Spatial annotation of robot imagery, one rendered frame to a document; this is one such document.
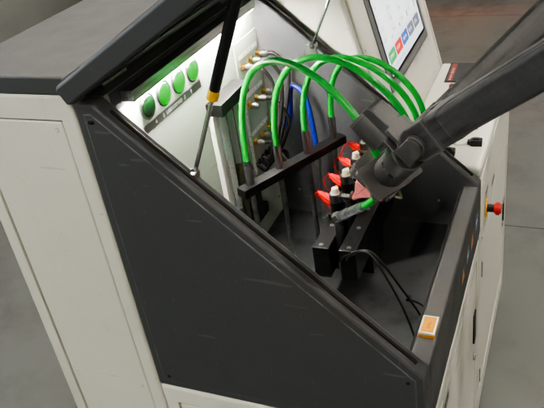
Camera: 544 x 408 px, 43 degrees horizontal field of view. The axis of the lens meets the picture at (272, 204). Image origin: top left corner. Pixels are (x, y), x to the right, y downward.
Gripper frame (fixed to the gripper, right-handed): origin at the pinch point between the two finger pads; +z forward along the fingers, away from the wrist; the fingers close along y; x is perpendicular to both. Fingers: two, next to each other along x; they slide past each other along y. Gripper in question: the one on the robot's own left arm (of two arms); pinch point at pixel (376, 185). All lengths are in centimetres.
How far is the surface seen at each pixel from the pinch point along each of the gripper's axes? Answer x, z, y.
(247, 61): -44, 32, -5
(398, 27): -37, 51, -54
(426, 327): 26.8, 5.5, 6.2
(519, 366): 73, 117, -51
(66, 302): -18, 32, 60
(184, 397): 13, 36, 50
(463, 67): -22, 79, -81
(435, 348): 30.5, 3.9, 7.7
